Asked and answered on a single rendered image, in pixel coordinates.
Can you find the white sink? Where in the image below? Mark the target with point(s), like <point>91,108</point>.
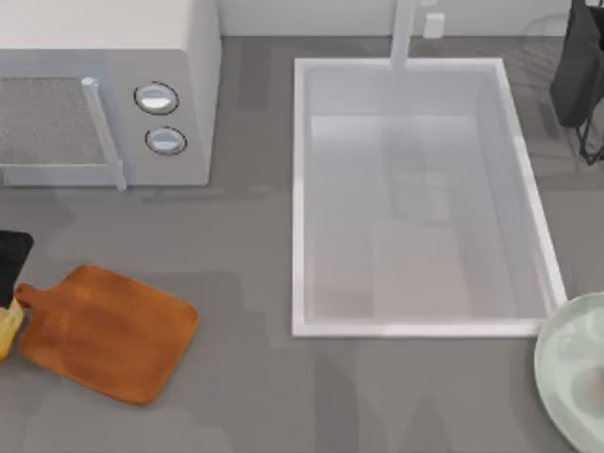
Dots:
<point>406,212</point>

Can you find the pale microwave oven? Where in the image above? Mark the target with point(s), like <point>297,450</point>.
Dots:
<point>198,118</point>

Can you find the small silver microwave knob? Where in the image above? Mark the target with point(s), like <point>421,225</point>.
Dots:
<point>165,140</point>

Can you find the large silver microwave knob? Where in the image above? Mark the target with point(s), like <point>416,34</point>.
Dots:
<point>156,98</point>

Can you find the tall white tap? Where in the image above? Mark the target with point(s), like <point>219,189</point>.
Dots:
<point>400,33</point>

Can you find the brown wooden cutting board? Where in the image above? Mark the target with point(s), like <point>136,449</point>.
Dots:
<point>111,335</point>

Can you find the grey microwave door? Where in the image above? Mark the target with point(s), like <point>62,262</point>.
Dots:
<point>45,122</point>

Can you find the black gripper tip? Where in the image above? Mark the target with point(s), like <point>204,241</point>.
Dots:
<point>11,264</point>

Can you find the pale green plate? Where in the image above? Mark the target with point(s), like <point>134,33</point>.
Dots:
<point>566,358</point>

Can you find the yellow bread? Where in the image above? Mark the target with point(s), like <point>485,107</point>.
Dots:
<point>8,328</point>

